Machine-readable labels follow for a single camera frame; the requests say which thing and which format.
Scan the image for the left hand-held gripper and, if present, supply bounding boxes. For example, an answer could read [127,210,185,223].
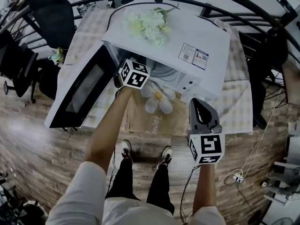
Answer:
[113,59,151,89]

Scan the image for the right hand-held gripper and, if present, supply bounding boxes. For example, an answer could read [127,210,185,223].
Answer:
[186,98,225,165]

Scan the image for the person's left forearm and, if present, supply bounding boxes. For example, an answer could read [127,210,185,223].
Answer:
[83,87,135,173]

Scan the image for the person's right forearm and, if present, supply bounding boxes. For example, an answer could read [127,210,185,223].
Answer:
[192,164,218,214]

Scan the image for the white microwave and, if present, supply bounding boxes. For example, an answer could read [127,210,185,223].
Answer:
[44,0,232,129]

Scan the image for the beige daisy print mat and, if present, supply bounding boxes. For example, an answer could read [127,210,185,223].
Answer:
[121,77,191,138]

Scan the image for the person's right shoe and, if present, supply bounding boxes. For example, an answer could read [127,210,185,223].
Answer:
[159,145,173,169]

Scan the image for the person's shoe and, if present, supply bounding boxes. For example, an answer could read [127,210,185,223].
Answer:
[159,145,173,169]
[121,139,133,160]

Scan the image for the white flower bouquet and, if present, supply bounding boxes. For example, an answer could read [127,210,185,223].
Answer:
[123,2,180,46]

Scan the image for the white power strip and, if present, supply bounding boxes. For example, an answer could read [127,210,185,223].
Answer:
[232,173,245,184]

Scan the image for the person's left shoe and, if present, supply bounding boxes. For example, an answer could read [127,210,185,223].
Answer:
[121,139,133,160]

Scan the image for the person's black trousers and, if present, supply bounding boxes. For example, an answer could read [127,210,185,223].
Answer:
[105,157,175,217]

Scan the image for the small pastel toy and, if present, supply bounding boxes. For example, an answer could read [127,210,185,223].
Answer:
[48,47,64,63]

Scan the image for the white equipment stack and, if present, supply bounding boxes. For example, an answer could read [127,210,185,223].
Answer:
[262,120,300,220]

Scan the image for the brown wooden side table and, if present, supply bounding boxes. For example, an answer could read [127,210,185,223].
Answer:
[281,62,300,105]

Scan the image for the black mesh office chair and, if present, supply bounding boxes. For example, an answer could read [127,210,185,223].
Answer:
[0,29,39,104]
[29,0,75,49]

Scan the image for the person's white shirt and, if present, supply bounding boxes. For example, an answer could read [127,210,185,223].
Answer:
[45,160,227,225]

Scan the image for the white floor cable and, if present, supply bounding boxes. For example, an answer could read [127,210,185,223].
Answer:
[215,88,283,189]

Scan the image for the thin black cable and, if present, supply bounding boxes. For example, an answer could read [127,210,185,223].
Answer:
[107,0,165,31]

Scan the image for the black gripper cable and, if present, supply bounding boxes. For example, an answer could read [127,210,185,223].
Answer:
[179,165,200,225]

